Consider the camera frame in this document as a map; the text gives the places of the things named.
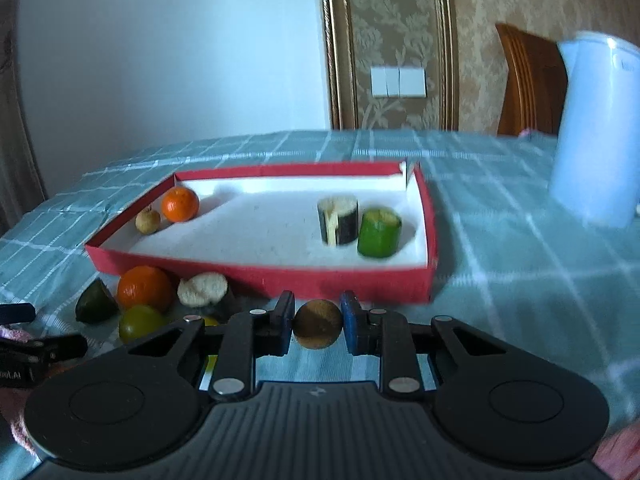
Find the tan longan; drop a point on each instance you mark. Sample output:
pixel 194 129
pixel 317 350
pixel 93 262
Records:
pixel 317 325
pixel 148 221

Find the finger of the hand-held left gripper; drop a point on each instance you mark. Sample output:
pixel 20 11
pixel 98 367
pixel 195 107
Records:
pixel 55 347
pixel 17 313

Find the pink cloth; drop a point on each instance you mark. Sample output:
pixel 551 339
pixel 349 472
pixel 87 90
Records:
pixel 525 134

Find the white electric kettle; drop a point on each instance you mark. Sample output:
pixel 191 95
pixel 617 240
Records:
pixel 595 135

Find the green sugarcane piece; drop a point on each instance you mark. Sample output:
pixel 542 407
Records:
pixel 377 237

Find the brown curtain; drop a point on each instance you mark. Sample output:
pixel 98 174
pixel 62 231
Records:
pixel 15 160

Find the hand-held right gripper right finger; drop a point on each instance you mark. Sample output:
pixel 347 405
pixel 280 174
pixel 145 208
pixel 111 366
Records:
pixel 350 324

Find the dark sugarcane piece with cut side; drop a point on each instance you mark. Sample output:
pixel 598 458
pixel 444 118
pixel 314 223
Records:
pixel 345 225

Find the red shallow cardboard box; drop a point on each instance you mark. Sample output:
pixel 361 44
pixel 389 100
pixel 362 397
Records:
pixel 270 240

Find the orange mandarin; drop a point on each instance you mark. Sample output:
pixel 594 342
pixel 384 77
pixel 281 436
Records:
pixel 145 287
pixel 180 205

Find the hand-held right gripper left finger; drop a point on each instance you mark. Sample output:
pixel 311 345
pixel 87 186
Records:
pixel 286 327

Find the gold ornate wall frame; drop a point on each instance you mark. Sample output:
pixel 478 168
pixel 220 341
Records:
pixel 334 60

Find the green avocado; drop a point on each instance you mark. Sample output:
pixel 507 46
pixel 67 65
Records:
pixel 95 305

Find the white wall switch panel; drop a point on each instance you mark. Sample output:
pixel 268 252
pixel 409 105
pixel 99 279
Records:
pixel 398 81

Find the person's left forearm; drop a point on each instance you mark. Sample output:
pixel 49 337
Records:
pixel 12 420

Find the brown wooden chair back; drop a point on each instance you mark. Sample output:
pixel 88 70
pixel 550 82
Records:
pixel 530 85

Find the green checkered tablecloth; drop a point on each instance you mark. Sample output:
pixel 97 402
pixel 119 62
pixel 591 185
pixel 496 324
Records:
pixel 500 285

